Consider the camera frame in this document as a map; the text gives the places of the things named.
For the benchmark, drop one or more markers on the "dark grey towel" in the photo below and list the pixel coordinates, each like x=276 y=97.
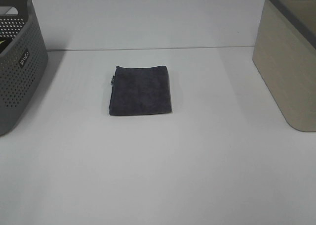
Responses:
x=140 y=91

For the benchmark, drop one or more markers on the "beige plastic basket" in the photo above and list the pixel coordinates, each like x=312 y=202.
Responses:
x=285 y=56

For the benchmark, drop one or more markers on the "grey perforated plastic basket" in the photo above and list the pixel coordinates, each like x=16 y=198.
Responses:
x=22 y=63

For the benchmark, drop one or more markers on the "black yellow item in basket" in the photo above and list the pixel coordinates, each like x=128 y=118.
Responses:
x=4 y=43

